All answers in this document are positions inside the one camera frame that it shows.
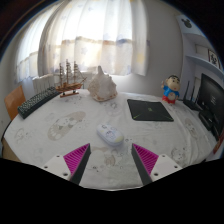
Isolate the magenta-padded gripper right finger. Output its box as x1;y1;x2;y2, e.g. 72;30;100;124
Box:
131;143;183;186

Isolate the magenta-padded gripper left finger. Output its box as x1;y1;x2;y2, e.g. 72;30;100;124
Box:
40;143;92;185

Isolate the white cartoon-print computer mouse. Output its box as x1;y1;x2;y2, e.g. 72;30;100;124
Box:
96;123;125;147

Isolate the black square mouse pad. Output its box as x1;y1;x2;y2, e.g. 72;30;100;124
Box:
126;98;175;122

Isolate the white printed tablecloth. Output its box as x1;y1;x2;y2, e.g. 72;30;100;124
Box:
1;89;218;189

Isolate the dark computer keyboard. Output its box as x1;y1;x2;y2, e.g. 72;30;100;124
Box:
17;86;61;120

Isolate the black router with antennas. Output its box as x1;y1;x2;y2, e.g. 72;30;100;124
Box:
182;80;203;112

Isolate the wooden model sailing ship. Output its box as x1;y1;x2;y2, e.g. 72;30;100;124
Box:
54;59;87;98

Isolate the black box device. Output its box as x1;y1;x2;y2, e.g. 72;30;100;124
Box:
198;108;216;131

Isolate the cartoon boy figurine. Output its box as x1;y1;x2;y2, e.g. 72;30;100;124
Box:
160;74;182;105

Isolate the large white conch shell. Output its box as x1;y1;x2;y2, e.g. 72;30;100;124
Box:
87;65;118;102

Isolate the red flat packet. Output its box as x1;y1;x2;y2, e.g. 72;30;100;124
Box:
213;135;224;155

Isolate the white radiator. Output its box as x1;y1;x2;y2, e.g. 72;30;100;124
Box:
31;71;98;96

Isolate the orange wooden chair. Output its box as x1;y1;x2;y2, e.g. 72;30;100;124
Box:
3;85;27;122

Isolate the black computer monitor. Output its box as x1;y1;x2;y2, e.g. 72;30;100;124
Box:
198;73;224;141

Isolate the white star-print curtain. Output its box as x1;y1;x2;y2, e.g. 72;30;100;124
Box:
14;0;149;83

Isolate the white wall shelf unit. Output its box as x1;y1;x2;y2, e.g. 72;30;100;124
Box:
176;14;224;98

